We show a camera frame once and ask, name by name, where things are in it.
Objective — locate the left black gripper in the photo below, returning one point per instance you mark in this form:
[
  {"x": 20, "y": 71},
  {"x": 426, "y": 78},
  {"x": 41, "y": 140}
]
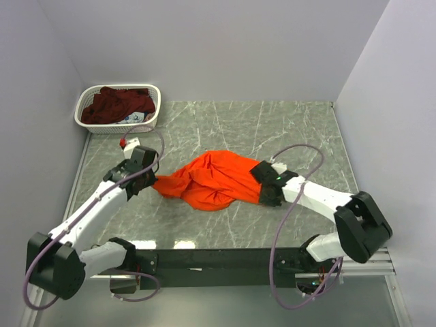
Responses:
[{"x": 152, "y": 178}]

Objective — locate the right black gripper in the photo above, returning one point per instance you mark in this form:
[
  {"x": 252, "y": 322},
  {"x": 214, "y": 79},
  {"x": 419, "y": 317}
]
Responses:
[{"x": 265, "y": 200}]

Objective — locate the orange polo shirt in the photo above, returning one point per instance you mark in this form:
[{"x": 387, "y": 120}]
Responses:
[{"x": 212, "y": 181}]

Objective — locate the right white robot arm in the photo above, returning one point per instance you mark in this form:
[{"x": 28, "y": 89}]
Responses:
[{"x": 361, "y": 228}]

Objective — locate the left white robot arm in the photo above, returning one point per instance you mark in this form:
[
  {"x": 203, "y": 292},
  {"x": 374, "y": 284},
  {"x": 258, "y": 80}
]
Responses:
[{"x": 60, "y": 261}]

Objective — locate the white plastic laundry basket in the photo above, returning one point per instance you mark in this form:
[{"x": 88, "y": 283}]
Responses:
[{"x": 87, "y": 97}]

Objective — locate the white printed shirt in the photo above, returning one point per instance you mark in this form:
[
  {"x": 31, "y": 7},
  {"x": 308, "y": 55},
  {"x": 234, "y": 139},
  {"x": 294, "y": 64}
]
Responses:
[{"x": 136, "y": 117}]

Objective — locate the dark red shirt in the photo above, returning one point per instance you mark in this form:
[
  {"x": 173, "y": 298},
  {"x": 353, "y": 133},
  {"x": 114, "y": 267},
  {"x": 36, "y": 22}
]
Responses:
[{"x": 110, "y": 106}]

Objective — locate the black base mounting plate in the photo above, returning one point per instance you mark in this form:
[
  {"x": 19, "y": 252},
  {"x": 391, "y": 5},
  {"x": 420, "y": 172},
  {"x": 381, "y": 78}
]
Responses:
[{"x": 206, "y": 267}]

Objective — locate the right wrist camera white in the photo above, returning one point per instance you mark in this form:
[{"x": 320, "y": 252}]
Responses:
[{"x": 279, "y": 168}]

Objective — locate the aluminium rail frame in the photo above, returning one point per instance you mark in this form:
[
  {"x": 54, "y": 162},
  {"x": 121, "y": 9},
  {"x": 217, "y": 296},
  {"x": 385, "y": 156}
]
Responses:
[{"x": 379, "y": 265}]

